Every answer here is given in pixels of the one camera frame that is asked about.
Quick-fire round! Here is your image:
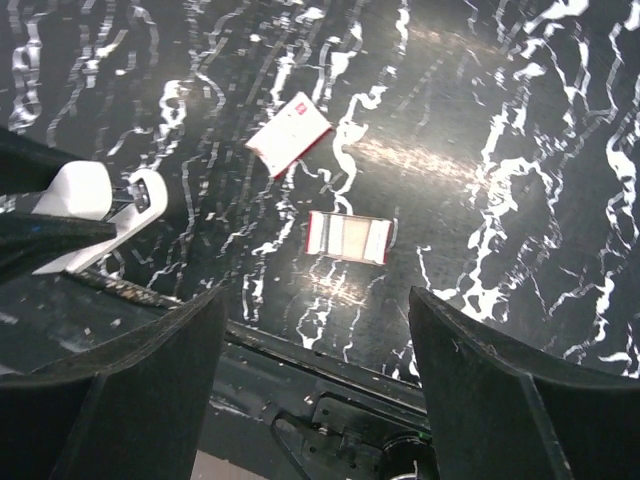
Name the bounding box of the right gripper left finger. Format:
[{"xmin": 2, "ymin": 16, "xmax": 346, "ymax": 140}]
[{"xmin": 1, "ymin": 288, "xmax": 228, "ymax": 479}]

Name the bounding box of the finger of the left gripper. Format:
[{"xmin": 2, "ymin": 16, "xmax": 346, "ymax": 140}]
[{"xmin": 1, "ymin": 128, "xmax": 116, "ymax": 280}]

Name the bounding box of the white stapler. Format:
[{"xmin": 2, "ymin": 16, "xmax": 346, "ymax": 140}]
[{"xmin": 32, "ymin": 160, "xmax": 168, "ymax": 275}]

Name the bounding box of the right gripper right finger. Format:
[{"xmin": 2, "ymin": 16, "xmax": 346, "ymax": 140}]
[{"xmin": 409, "ymin": 287, "xmax": 639, "ymax": 479}]

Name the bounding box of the white red staple box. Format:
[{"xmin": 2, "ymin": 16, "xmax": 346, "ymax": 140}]
[{"xmin": 246, "ymin": 92, "xmax": 331, "ymax": 178}]

